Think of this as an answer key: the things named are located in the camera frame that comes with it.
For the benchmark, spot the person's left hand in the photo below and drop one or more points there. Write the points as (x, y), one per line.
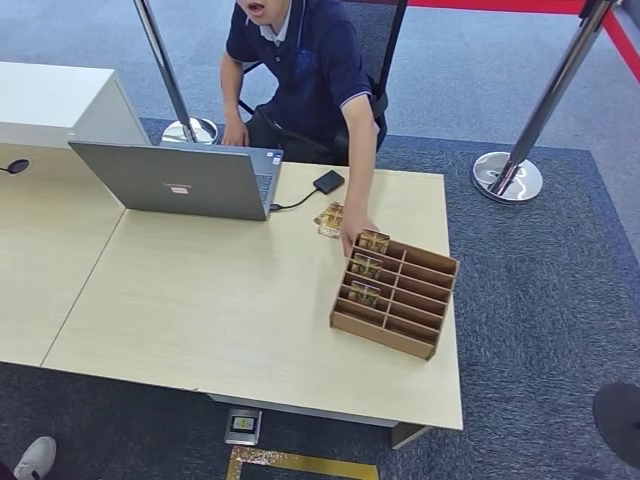
(356, 225)

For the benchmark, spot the person's right hand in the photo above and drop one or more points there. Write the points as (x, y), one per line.
(235, 134)

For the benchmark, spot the brown patterned card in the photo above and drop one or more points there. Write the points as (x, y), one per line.
(373, 242)
(364, 294)
(330, 230)
(366, 266)
(330, 214)

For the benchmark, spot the wooden slotted card rack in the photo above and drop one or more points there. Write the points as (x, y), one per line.
(410, 311)

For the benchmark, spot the person's right forearm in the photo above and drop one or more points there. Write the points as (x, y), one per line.
(231, 89)

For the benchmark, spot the person's left forearm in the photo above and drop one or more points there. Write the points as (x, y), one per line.
(360, 159)

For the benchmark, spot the person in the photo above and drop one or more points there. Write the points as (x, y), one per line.
(310, 66)

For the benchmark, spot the black external drive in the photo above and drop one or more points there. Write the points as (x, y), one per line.
(329, 182)

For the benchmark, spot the grey laptop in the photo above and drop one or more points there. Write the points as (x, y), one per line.
(175, 179)

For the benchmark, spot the black office chair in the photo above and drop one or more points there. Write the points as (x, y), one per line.
(395, 40)

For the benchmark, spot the white desk underframe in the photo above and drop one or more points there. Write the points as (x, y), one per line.
(300, 409)

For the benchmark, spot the yellow floor tape marker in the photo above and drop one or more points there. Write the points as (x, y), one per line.
(300, 461)

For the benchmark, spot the white cabinet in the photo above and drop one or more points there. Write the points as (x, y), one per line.
(50, 93)

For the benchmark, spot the metal floor socket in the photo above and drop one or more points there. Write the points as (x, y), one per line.
(243, 426)

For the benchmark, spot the black desk grommet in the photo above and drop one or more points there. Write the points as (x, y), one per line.
(18, 167)

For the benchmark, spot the red barrier belt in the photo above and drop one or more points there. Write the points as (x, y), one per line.
(623, 43)
(500, 6)

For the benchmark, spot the black round base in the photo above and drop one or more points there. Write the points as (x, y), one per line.
(620, 422)

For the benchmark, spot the white shoe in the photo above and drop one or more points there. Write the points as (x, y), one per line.
(36, 459)

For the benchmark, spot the chrome stanchion post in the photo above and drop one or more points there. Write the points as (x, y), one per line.
(164, 66)
(545, 99)

